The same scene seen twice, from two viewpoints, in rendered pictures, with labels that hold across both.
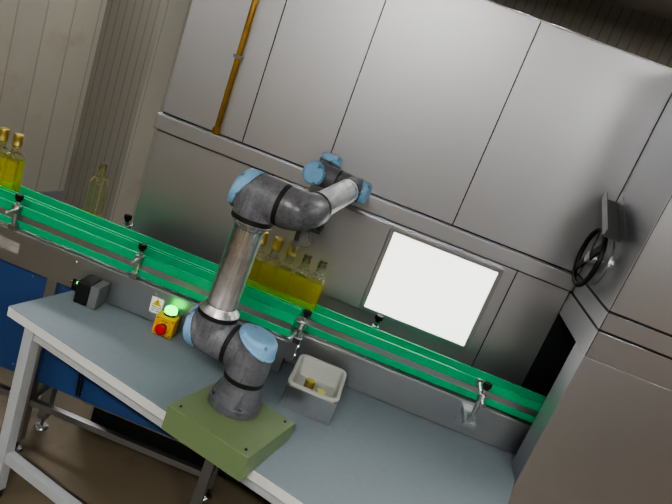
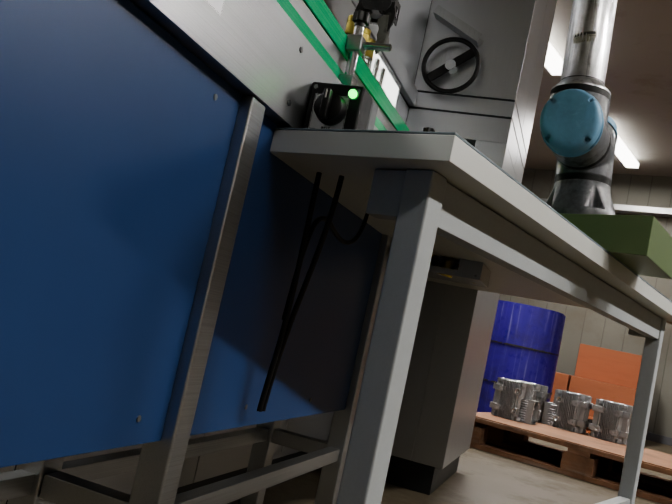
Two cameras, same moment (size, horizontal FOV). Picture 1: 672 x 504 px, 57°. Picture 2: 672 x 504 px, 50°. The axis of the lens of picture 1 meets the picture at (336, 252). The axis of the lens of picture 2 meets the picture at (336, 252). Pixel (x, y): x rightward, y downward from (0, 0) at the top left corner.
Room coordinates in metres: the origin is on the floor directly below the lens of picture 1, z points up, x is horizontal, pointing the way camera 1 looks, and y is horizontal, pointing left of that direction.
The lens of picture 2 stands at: (1.56, 1.71, 0.51)
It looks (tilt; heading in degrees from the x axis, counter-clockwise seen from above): 5 degrees up; 286
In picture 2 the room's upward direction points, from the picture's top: 12 degrees clockwise
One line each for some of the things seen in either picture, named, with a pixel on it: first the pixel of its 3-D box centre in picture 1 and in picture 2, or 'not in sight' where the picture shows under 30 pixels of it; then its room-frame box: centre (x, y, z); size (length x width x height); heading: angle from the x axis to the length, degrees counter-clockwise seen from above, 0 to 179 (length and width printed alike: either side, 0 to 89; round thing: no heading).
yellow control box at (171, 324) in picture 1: (167, 324); not in sight; (1.87, 0.45, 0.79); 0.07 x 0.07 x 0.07; 87
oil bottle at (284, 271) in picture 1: (279, 287); not in sight; (2.05, 0.15, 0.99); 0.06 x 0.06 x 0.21; 88
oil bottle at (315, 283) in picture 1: (309, 299); not in sight; (2.04, 0.03, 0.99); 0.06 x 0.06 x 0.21; 89
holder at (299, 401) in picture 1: (315, 385); not in sight; (1.84, -0.09, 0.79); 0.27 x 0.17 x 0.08; 177
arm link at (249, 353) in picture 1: (251, 352); (585, 148); (1.53, 0.12, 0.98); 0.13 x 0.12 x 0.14; 77
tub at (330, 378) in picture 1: (314, 386); not in sight; (1.81, -0.09, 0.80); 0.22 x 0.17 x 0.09; 177
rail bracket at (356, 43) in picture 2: (135, 263); (367, 53); (1.90, 0.62, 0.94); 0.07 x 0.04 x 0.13; 177
